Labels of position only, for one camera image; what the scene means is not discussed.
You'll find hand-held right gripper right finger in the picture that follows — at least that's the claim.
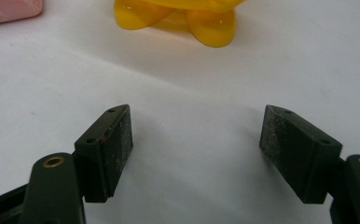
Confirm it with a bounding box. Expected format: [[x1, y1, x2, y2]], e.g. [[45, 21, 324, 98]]
[[258, 105, 360, 224]]

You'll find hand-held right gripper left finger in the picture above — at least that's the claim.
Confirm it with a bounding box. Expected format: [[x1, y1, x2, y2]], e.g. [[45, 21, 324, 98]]
[[20, 104, 134, 224]]

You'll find pink box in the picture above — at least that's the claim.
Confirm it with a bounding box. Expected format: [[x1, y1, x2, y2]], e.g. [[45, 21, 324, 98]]
[[0, 0, 44, 28]]

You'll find yellow rubber duck toy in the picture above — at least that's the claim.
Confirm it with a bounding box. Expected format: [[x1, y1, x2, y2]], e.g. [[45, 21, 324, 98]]
[[113, 0, 247, 49]]

